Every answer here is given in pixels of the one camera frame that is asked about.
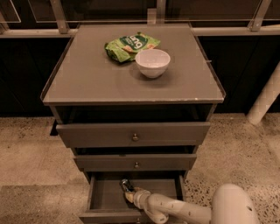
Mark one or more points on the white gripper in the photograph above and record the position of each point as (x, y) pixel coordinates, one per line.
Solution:
(140, 198)

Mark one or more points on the silver blue redbull can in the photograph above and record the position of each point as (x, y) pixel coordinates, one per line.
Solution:
(126, 186)

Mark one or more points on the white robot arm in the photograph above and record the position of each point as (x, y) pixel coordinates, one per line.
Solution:
(230, 205)

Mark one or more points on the grey bottom drawer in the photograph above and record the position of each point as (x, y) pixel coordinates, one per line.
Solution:
(106, 202)

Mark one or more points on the grey drawer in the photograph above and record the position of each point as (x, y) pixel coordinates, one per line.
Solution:
(106, 202)
(138, 134)
(135, 162)

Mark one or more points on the grey middle drawer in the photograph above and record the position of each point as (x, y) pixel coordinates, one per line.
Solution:
(135, 162)

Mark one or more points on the grey top drawer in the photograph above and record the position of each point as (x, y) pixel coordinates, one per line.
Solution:
(138, 134)

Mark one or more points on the grey drawer cabinet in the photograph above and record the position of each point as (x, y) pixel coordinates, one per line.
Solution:
(89, 87)

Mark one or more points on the white ceramic bowl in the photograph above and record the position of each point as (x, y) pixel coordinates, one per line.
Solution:
(152, 62)

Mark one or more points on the green chip bag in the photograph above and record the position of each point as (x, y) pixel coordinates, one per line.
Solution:
(125, 49)

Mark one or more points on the white diagonal post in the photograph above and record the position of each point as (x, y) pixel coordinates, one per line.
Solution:
(269, 93)

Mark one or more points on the metal railing frame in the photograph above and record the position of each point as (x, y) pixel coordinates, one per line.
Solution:
(31, 18)

